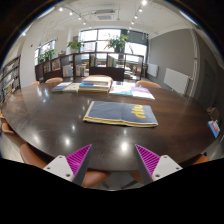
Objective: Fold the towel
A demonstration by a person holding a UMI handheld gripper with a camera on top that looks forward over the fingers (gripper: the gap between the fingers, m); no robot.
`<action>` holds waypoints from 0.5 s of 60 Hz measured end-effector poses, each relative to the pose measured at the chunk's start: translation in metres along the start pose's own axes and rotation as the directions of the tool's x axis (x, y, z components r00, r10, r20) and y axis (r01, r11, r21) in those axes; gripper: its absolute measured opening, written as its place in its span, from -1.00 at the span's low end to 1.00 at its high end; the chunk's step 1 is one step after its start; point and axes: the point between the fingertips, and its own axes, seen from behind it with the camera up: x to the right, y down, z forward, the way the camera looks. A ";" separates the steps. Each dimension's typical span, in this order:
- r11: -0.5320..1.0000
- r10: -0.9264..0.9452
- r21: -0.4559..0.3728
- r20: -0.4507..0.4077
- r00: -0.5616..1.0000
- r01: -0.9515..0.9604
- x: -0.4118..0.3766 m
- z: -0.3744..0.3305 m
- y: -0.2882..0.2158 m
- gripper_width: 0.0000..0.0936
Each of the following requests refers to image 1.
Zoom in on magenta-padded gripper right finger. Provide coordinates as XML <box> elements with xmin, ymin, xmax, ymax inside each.
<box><xmin>134</xmin><ymin>143</ymin><xmax>183</xmax><ymax>186</ymax></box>

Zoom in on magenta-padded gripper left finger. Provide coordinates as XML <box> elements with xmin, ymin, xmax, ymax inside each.
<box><xmin>43</xmin><ymin>143</ymin><xmax>92</xmax><ymax>187</ymax></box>

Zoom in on grey towel with yellow print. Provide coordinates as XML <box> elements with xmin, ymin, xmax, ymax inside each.
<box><xmin>82</xmin><ymin>100</ymin><xmax>159</xmax><ymax>128</ymax></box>

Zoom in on orange chairs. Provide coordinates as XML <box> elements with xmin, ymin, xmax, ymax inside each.
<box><xmin>0</xmin><ymin>77</ymin><xmax>212</xmax><ymax>188</ymax></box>

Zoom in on blue picture book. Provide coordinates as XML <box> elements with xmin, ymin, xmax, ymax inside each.
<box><xmin>207</xmin><ymin>119</ymin><xmax>222</xmax><ymax>139</ymax></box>

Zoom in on purple and white book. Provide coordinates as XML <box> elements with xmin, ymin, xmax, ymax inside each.
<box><xmin>131</xmin><ymin>86</ymin><xmax>156</xmax><ymax>101</ymax></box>

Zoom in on blue cover book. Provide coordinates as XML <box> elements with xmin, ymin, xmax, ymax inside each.
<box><xmin>51</xmin><ymin>81</ymin><xmax>73</xmax><ymax>93</ymax></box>

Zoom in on thin white book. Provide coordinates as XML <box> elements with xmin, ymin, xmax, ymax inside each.
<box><xmin>63</xmin><ymin>82</ymin><xmax>82</xmax><ymax>93</ymax></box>

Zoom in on flat yellowish book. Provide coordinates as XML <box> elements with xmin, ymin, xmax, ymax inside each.
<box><xmin>78</xmin><ymin>86</ymin><xmax>111</xmax><ymax>94</ymax></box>

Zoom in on blue and white book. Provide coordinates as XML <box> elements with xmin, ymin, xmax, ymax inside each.
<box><xmin>79</xmin><ymin>81</ymin><xmax>111</xmax><ymax>90</ymax></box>

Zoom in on large white radiator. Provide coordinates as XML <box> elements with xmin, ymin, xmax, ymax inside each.
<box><xmin>163</xmin><ymin>67</ymin><xmax>191</xmax><ymax>95</ymax></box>

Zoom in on white book with colourful picture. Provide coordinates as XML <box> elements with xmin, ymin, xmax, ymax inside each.
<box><xmin>109</xmin><ymin>81</ymin><xmax>136</xmax><ymax>97</ymax></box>

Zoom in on large cream book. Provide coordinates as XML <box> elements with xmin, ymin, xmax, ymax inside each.
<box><xmin>82</xmin><ymin>75</ymin><xmax>113</xmax><ymax>85</ymax></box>

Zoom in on small white radiator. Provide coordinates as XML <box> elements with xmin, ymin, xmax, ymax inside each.
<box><xmin>146</xmin><ymin>63</ymin><xmax>159</xmax><ymax>78</ymax></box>

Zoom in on curved dark shelf unit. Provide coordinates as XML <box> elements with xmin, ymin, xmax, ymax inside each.
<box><xmin>34</xmin><ymin>52</ymin><xmax>145</xmax><ymax>83</ymax></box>

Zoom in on potted plant by window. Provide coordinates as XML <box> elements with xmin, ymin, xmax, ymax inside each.
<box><xmin>38</xmin><ymin>49</ymin><xmax>56</xmax><ymax>63</ymax></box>

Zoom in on small potted plant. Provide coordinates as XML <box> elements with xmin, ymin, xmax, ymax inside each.
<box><xmin>67</xmin><ymin>39</ymin><xmax>84</xmax><ymax>53</ymax></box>

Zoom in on large potted plant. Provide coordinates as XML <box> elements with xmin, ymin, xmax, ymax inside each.
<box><xmin>104</xmin><ymin>34</ymin><xmax>129</xmax><ymax>53</ymax></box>

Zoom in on ceiling air conditioner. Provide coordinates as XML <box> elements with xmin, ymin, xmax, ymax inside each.
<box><xmin>92</xmin><ymin>9</ymin><xmax>118</xmax><ymax>22</ymax></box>

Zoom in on ceiling spotlights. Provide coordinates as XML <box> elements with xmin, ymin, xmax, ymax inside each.
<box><xmin>19</xmin><ymin>0</ymin><xmax>149</xmax><ymax>36</ymax></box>

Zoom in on wall bookshelf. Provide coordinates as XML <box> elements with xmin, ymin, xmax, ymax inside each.
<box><xmin>0</xmin><ymin>55</ymin><xmax>22</xmax><ymax>101</ymax></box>

